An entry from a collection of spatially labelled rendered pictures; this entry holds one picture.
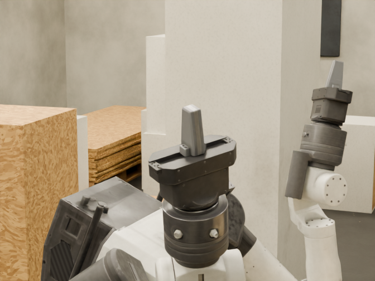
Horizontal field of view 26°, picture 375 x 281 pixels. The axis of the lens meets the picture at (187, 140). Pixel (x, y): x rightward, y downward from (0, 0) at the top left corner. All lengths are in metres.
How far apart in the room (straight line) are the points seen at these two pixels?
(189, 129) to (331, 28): 8.82
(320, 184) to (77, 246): 0.49
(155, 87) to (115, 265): 4.80
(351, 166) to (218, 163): 5.66
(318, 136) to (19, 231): 2.00
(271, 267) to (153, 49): 4.43
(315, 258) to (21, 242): 1.95
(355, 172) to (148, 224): 5.27
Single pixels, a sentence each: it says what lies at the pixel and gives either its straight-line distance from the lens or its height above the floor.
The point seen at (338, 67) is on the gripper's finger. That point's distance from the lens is 1.69.
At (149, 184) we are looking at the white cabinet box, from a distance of 6.16.
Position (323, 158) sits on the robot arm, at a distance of 1.64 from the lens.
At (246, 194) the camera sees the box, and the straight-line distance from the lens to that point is 4.07.
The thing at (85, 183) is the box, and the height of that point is 0.50.
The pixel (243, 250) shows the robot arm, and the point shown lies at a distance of 1.67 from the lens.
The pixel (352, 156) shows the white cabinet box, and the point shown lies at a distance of 6.67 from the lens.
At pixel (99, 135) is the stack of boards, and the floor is 0.44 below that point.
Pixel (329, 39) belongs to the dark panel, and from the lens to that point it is 9.83.
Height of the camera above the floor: 1.79
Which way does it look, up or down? 11 degrees down
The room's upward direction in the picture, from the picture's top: straight up
